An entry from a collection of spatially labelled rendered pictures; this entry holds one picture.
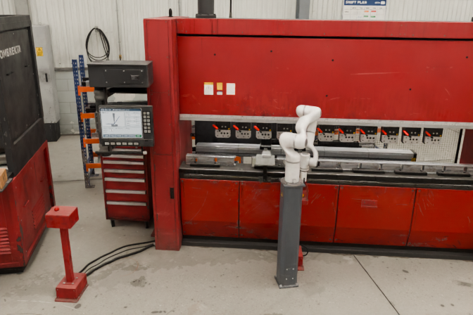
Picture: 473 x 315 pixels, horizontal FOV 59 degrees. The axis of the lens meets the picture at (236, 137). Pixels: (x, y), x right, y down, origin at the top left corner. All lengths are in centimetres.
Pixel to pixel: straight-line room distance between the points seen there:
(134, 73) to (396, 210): 278
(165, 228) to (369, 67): 252
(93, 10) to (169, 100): 449
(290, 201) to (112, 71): 182
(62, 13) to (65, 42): 50
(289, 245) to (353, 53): 181
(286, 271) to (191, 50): 217
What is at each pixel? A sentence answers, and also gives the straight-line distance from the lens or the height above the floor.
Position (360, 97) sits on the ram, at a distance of 408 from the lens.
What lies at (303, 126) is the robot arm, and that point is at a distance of 353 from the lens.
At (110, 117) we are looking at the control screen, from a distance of 371.
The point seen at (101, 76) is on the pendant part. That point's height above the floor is 184.
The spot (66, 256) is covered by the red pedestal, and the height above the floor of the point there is 39.
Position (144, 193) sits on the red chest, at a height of 47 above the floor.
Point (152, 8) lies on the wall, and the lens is 809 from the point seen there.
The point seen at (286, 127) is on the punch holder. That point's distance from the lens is 407.
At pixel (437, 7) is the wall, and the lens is 979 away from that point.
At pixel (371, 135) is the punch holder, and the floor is 125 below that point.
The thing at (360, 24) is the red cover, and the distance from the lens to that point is 397.
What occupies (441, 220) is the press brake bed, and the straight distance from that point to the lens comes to 463.
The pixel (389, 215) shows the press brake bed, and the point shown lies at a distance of 445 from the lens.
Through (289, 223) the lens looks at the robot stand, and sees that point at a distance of 367.
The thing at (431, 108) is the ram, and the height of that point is 152.
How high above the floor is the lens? 242
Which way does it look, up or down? 18 degrees down
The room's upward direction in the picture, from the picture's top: 1 degrees clockwise
